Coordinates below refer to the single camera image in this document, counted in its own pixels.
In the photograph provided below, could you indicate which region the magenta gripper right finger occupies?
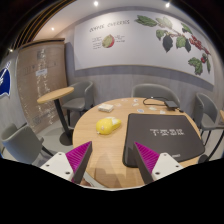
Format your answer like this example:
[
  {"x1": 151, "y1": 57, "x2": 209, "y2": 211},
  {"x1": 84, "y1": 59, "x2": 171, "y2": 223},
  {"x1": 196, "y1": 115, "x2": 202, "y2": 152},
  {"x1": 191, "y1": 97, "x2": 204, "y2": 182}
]
[{"x1": 133, "y1": 142, "x2": 159, "y2": 184}]

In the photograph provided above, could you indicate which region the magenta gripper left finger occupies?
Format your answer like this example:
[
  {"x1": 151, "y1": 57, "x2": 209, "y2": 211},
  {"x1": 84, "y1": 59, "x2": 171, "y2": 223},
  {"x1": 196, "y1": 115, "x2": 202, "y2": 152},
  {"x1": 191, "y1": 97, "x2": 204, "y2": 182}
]
[{"x1": 66, "y1": 141, "x2": 92, "y2": 184}]

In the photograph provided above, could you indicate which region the small round side table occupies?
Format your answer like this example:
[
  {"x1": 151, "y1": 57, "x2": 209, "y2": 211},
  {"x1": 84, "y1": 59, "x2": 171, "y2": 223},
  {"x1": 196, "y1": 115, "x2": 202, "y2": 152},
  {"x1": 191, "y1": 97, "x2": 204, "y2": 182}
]
[{"x1": 37, "y1": 87, "x2": 74, "y2": 146}]

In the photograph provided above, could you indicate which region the round wooden table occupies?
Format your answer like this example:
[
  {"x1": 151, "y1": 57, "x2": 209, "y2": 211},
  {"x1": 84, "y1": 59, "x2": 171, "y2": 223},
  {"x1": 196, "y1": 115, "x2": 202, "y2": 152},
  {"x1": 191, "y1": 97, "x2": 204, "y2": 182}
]
[{"x1": 72, "y1": 97, "x2": 202, "y2": 190}]

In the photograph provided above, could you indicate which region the white tissue pack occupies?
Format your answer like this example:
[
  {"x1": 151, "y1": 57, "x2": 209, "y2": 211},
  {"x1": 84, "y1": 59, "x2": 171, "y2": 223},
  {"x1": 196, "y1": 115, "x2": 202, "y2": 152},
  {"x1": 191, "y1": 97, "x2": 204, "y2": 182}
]
[{"x1": 98, "y1": 104, "x2": 114, "y2": 112}]

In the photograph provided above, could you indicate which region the grey chair back left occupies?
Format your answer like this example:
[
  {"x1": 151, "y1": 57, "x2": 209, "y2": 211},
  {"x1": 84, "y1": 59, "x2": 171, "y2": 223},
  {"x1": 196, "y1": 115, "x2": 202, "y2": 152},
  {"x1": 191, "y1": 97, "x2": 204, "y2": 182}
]
[{"x1": 62, "y1": 81, "x2": 94, "y2": 117}]

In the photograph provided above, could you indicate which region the grey chair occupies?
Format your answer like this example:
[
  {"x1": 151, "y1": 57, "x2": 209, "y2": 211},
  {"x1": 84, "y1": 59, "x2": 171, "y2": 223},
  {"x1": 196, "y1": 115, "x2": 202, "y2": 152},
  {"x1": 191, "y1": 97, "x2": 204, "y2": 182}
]
[
  {"x1": 1, "y1": 124, "x2": 52, "y2": 164},
  {"x1": 131, "y1": 83, "x2": 180, "y2": 106},
  {"x1": 62, "y1": 81, "x2": 94, "y2": 117},
  {"x1": 193, "y1": 92, "x2": 224, "y2": 161}
]

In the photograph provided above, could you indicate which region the grey chair front left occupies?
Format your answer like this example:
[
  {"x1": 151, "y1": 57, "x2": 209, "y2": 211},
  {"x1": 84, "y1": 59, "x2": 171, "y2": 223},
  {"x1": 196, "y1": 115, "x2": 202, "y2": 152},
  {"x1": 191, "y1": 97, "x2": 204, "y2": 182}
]
[{"x1": 1, "y1": 124, "x2": 52, "y2": 164}]

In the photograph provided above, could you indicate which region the black power adapter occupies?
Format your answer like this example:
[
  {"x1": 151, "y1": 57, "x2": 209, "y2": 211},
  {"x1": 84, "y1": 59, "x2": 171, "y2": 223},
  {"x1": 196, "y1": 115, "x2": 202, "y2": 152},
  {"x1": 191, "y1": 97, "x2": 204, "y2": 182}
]
[{"x1": 165, "y1": 101, "x2": 179, "y2": 108}]

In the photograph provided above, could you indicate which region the grey chair back centre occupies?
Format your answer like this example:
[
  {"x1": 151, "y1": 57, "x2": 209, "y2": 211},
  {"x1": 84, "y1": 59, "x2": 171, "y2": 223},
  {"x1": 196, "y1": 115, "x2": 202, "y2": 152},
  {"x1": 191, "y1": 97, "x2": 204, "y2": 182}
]
[{"x1": 131, "y1": 83, "x2": 180, "y2": 106}]

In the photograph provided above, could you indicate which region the grey chair right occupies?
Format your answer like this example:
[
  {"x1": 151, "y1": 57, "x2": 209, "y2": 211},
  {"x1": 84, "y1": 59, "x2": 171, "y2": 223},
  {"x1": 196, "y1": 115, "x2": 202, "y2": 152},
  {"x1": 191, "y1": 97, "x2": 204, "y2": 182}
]
[{"x1": 193, "y1": 92, "x2": 224, "y2": 161}]

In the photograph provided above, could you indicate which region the black cable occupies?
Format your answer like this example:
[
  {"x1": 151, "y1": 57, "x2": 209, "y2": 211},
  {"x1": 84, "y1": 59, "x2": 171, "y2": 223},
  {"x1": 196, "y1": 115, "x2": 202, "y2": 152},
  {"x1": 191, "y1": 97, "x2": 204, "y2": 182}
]
[{"x1": 142, "y1": 96, "x2": 185, "y2": 114}]

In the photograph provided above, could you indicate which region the wooden wall panel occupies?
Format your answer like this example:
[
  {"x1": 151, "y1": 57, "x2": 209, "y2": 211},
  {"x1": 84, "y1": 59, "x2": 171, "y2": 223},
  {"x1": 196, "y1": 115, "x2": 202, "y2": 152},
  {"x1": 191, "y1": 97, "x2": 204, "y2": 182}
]
[{"x1": 16, "y1": 39, "x2": 67, "y2": 133}]

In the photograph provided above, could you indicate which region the blue wall sign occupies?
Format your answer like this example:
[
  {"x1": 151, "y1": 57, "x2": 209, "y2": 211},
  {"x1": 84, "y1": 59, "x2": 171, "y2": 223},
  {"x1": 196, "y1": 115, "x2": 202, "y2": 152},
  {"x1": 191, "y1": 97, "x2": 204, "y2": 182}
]
[{"x1": 0, "y1": 62, "x2": 11, "y2": 97}]

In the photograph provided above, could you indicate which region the coffee cherries wall poster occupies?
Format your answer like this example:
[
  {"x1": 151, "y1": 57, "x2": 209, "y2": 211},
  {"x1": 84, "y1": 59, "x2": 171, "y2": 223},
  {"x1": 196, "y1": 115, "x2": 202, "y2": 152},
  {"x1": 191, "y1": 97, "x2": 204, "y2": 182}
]
[{"x1": 74, "y1": 11, "x2": 214, "y2": 84}]

